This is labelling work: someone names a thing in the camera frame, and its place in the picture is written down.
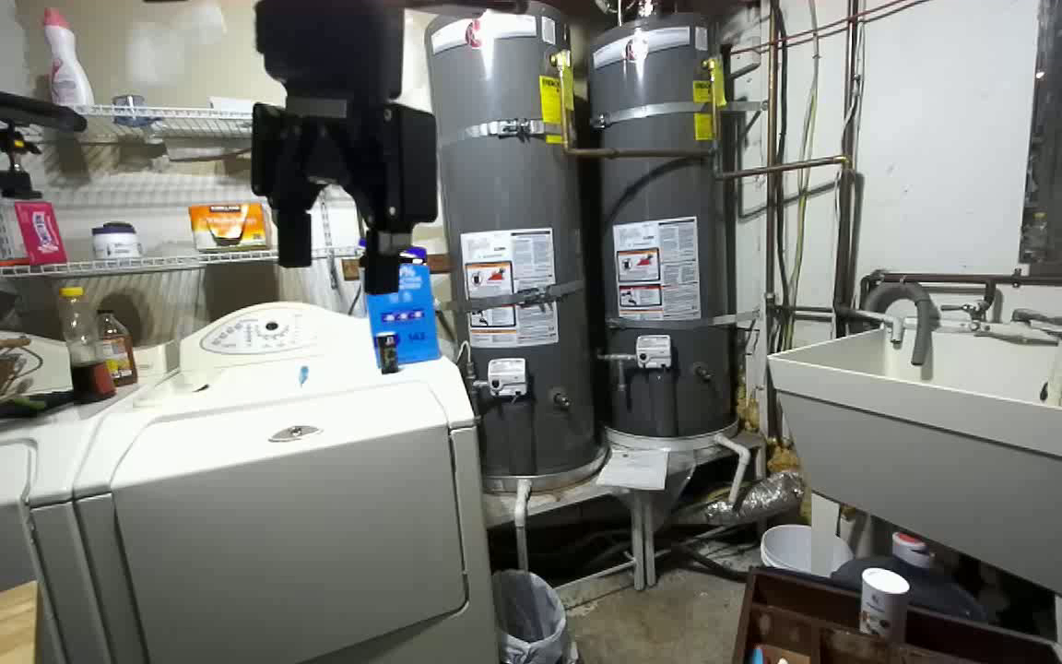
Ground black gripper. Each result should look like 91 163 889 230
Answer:
248 0 442 298

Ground white bottle pink cap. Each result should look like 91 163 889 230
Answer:
38 4 99 110

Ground brown liquid bottle yellow cap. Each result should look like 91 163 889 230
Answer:
55 283 120 405

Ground orange package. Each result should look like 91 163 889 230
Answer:
186 200 276 256

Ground grey water heater tank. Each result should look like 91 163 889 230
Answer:
581 13 742 443
419 4 612 494

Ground blue cardboard detergent box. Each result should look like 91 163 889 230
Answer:
361 243 447 373

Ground small dark jar silver lid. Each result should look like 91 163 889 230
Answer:
374 330 406 376

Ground white jar dark lid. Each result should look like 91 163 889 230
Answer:
90 217 149 267

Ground brown glass jug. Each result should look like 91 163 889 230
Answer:
95 312 145 389

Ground pink card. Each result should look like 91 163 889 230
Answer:
12 196 72 270

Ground white washer with round panel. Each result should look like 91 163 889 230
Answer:
27 298 504 664

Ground flat black tool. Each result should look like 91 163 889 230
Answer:
0 389 72 430

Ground white heater stand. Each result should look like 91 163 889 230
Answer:
478 425 758 598

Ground bin with plastic bag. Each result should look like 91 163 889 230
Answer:
489 564 578 664

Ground metal sink faucet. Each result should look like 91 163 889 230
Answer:
855 267 1062 373

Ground white plastic bucket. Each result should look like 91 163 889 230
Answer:
757 522 855 582

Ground white utility sink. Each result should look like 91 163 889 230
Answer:
763 321 1062 624

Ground metal wall pipes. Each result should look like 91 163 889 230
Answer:
728 0 870 361

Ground yellow gas hose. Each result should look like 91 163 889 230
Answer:
735 384 803 481

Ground silver flexible duct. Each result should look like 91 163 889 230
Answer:
671 468 812 534

